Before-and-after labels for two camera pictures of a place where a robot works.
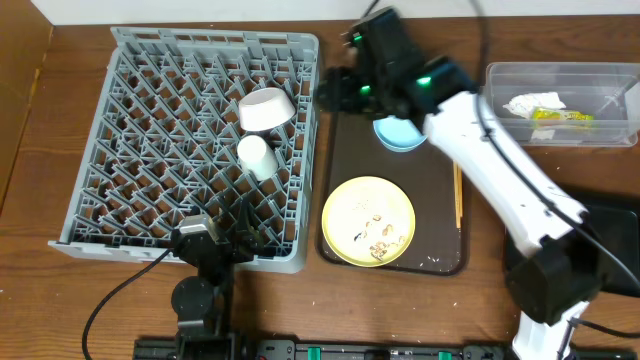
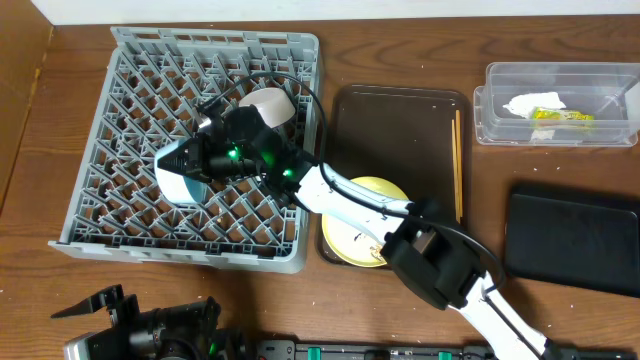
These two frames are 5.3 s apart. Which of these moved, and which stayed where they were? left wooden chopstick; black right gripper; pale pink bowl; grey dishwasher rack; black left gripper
Moved: black right gripper; black left gripper
Stayed: pale pink bowl; grey dishwasher rack; left wooden chopstick
